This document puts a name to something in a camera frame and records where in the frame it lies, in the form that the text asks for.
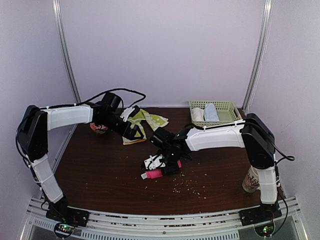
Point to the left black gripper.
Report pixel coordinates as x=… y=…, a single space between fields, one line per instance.
x=124 y=132

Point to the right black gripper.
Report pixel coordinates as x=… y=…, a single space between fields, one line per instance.
x=174 y=170

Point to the green patterned towel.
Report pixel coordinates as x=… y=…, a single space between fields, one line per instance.
x=142 y=119

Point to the pink towel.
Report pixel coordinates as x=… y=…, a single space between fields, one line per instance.
x=154 y=174

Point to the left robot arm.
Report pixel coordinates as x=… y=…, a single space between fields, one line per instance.
x=32 y=136

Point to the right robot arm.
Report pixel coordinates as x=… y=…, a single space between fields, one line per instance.
x=249 y=133

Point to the red patterned bowl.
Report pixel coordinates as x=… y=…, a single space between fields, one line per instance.
x=99 y=129

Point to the white rolled towel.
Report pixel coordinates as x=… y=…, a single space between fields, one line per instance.
x=197 y=114

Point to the green plastic basket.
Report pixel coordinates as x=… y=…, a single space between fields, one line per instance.
x=226 y=110

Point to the light blue rolled towel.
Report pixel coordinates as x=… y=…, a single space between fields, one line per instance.
x=210 y=113

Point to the cream mug red pattern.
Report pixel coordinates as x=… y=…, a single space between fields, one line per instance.
x=250 y=182

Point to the right circuit board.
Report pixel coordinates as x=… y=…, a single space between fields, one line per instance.
x=264 y=230

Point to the circuit board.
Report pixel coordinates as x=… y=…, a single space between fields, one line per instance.
x=264 y=230
x=63 y=230

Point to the left circuit board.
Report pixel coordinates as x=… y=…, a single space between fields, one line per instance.
x=63 y=230

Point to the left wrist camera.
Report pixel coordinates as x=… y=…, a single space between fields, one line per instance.
x=129 y=112

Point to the aluminium front rail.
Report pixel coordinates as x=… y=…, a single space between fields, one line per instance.
x=221 y=225

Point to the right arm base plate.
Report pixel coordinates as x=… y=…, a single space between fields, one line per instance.
x=260 y=216

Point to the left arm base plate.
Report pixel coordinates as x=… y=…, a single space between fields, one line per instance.
x=72 y=216

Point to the right aluminium corner post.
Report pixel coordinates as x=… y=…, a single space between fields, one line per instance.
x=261 y=46

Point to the aluminium corner post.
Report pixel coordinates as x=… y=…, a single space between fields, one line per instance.
x=65 y=52
x=261 y=46

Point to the left aluminium corner post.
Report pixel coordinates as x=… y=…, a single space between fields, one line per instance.
x=65 y=52

